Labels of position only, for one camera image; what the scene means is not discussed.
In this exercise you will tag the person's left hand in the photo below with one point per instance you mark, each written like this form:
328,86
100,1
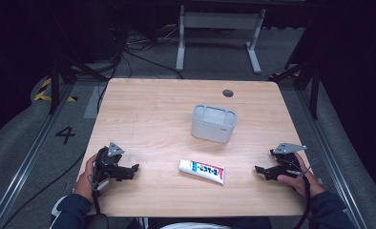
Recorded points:
84,181

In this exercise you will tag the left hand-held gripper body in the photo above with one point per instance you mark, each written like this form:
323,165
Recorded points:
108,159

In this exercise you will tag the white toothpaste tube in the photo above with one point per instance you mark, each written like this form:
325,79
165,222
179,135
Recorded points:
202,170

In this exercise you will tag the white metal desk frame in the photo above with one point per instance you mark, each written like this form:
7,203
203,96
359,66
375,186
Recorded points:
219,20

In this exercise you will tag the black metal stand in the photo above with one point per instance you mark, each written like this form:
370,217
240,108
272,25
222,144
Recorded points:
60,74
307,76

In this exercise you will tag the person's right hand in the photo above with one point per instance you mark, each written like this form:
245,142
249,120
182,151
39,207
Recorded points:
299,184

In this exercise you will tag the person's white clothing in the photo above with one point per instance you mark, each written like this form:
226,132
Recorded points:
195,226

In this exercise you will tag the grey plastic container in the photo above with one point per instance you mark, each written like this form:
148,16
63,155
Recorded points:
213,125

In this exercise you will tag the yellow black floor tape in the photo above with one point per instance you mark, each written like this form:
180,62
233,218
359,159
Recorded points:
44,92

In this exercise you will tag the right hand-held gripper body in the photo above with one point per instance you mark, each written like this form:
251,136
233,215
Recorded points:
286,159

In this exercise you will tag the grey floor rail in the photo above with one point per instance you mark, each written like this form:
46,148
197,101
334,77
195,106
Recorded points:
24,165
332,159

